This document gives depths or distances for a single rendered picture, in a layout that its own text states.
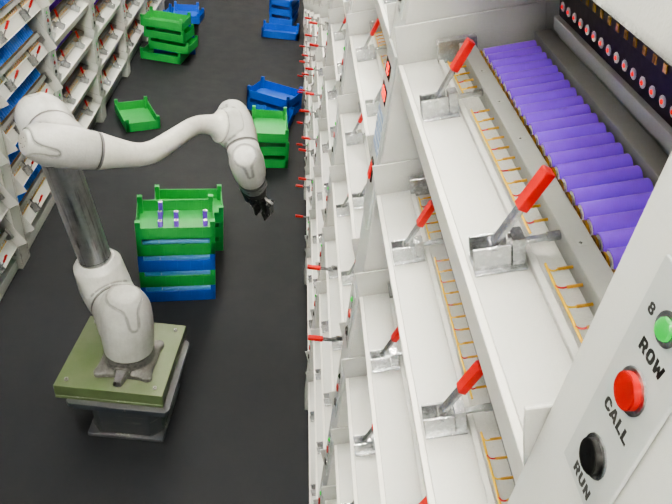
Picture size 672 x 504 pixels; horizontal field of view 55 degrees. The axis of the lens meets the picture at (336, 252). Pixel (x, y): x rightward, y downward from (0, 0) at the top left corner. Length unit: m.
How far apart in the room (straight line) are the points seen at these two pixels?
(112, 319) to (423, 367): 1.45
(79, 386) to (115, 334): 0.21
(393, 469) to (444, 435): 0.23
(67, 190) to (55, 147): 0.27
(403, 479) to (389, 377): 0.17
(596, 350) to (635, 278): 0.04
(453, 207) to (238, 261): 2.46
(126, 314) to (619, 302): 1.82
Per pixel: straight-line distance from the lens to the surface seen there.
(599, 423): 0.32
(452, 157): 0.66
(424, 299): 0.78
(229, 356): 2.57
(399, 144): 0.94
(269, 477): 2.24
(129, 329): 2.06
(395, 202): 0.95
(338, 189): 1.74
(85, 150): 1.77
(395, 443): 0.89
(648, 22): 0.31
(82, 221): 2.06
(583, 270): 0.48
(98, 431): 2.37
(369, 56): 1.45
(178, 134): 1.95
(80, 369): 2.24
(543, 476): 0.38
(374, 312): 1.06
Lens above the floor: 1.86
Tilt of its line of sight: 37 degrees down
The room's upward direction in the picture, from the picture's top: 8 degrees clockwise
